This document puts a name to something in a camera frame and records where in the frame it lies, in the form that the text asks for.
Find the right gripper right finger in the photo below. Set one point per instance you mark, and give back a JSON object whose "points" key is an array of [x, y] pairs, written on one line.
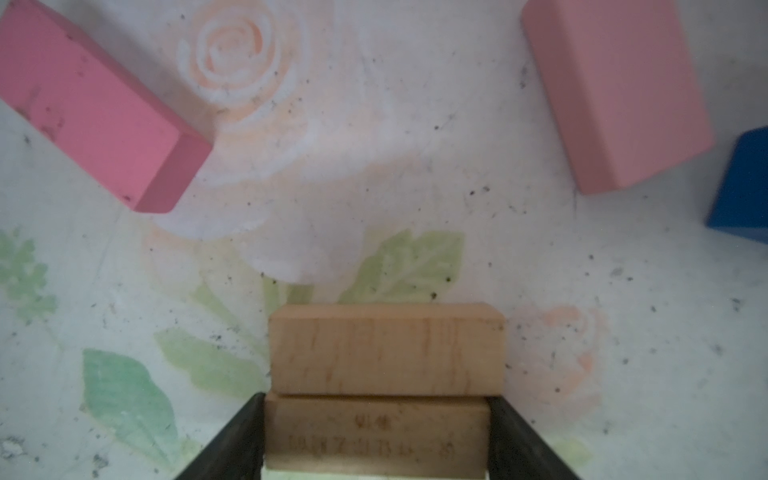
{"points": [[516, 451]]}

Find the blue cube block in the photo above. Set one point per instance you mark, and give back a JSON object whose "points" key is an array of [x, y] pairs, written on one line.
{"points": [[740, 206]]}

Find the hot pink rectangular block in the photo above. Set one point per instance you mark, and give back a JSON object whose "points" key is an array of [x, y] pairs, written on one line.
{"points": [[95, 111]]}

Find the natural wood block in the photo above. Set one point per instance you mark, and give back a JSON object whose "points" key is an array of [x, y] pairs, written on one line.
{"points": [[427, 437], [387, 349]]}

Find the light pink rectangular block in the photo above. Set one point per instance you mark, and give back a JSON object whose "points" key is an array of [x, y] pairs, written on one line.
{"points": [[622, 88]]}

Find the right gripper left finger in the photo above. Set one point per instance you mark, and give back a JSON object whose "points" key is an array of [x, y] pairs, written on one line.
{"points": [[237, 451]]}

